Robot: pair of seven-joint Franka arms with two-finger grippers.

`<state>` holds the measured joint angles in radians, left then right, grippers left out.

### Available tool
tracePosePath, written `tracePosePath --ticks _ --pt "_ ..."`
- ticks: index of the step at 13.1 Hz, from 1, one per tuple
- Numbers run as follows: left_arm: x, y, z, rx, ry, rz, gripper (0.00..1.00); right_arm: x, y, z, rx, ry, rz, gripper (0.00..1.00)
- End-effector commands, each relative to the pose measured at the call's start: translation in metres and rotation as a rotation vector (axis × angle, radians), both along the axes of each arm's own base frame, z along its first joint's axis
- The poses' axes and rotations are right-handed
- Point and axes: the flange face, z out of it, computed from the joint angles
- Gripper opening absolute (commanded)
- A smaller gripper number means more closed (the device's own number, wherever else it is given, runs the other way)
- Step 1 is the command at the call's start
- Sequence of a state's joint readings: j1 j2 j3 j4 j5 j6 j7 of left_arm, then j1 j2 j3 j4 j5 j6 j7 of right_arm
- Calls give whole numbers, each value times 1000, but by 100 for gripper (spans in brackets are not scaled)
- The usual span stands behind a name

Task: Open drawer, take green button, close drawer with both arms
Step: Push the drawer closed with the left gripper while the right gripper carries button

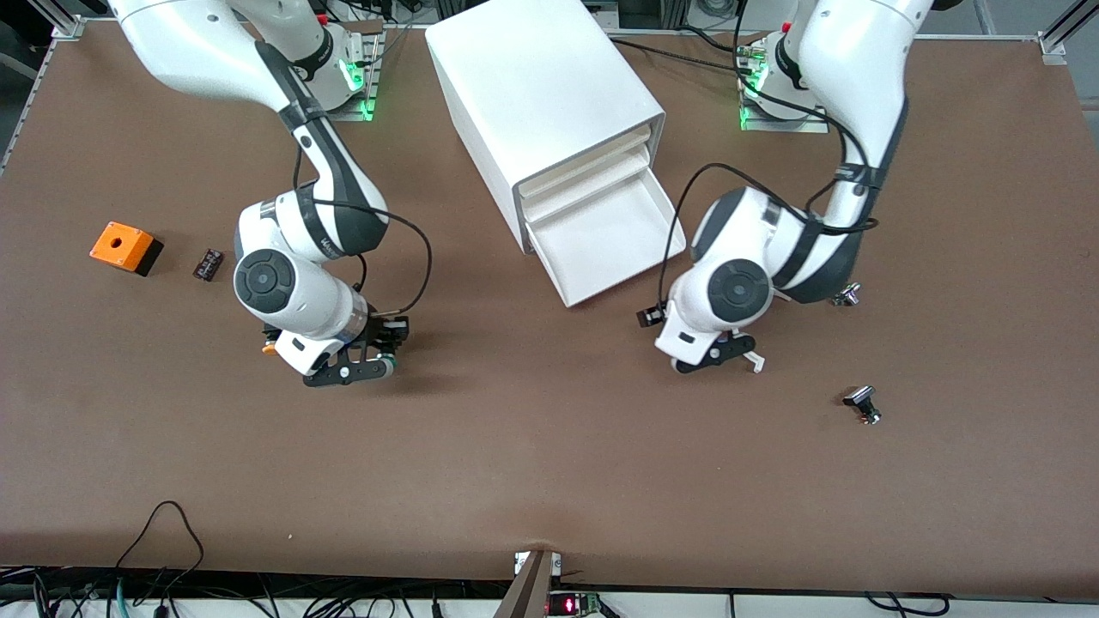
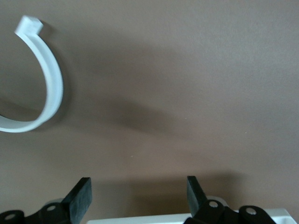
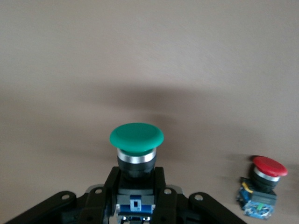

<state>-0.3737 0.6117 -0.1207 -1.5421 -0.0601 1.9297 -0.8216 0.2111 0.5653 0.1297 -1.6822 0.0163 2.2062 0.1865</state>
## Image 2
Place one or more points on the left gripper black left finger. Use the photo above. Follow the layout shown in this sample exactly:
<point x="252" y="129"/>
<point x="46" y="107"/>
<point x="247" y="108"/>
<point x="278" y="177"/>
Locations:
<point x="79" y="203"/>

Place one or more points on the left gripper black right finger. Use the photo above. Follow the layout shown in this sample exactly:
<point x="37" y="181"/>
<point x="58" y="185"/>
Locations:
<point x="198" y="205"/>

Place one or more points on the white curved plastic clip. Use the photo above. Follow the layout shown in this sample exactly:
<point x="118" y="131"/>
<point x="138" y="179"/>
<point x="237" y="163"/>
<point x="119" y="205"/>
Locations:
<point x="52" y="77"/>

